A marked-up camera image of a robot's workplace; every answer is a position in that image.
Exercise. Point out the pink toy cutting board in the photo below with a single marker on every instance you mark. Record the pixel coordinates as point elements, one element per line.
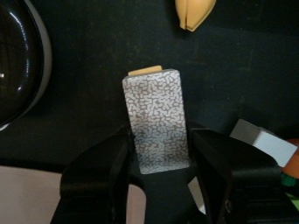
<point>26,195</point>

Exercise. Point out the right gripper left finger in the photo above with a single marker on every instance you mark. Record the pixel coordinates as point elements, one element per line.
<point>97,180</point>

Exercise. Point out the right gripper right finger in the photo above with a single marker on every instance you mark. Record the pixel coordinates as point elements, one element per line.
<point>240,186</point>

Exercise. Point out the silver patterned rectangular block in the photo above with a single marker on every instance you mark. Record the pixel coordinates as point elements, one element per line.
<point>155,116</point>

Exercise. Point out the white toy sushi block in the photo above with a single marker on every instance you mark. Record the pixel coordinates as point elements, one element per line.
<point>272,145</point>

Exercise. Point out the yellow toy banana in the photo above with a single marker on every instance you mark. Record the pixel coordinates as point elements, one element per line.
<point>193,11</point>

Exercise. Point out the black toy frying pan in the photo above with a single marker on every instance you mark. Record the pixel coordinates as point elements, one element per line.
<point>14,58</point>

